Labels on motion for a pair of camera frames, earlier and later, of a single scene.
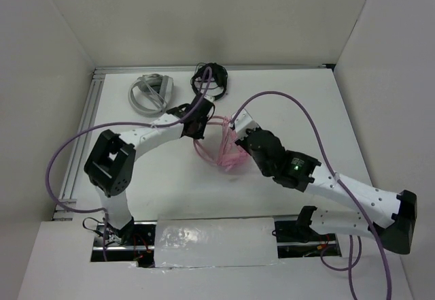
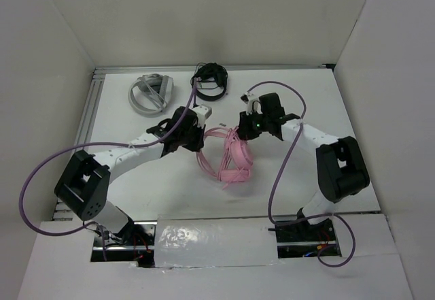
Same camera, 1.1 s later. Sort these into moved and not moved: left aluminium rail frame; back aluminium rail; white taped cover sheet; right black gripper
Moved: right black gripper
Not moved: white taped cover sheet; left aluminium rail frame; back aluminium rail
